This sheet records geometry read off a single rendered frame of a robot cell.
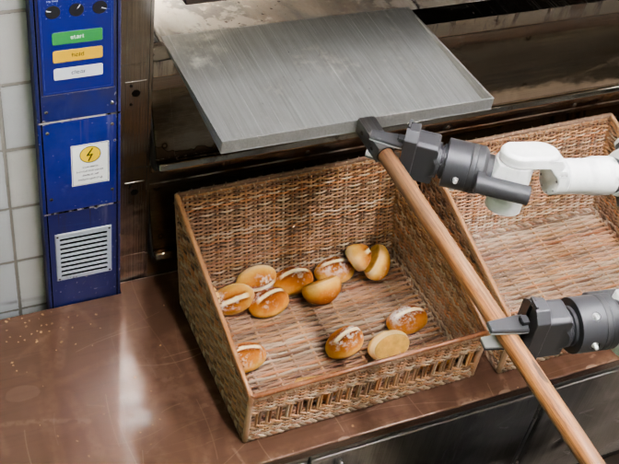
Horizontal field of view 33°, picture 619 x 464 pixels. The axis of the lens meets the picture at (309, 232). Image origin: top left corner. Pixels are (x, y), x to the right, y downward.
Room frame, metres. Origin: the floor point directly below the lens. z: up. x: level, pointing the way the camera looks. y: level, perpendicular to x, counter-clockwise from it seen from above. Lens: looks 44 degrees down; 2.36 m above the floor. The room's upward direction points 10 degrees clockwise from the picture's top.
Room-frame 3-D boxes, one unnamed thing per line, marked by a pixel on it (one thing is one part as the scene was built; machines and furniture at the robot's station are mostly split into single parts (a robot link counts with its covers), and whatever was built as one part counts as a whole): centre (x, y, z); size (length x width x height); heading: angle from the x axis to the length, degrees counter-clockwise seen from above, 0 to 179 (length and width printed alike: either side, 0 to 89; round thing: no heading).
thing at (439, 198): (1.85, -0.58, 0.72); 0.56 x 0.49 x 0.28; 121
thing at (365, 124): (1.47, -0.09, 1.20); 0.09 x 0.04 x 0.03; 30
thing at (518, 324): (1.06, -0.32, 1.22); 0.06 x 0.03 x 0.02; 112
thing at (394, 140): (1.45, -0.10, 1.22); 0.06 x 0.03 x 0.02; 85
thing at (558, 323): (1.10, -0.40, 1.20); 0.12 x 0.10 x 0.13; 112
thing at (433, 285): (1.55, -0.06, 0.72); 0.56 x 0.49 x 0.28; 121
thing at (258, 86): (1.67, 0.03, 1.19); 0.55 x 0.36 x 0.03; 120
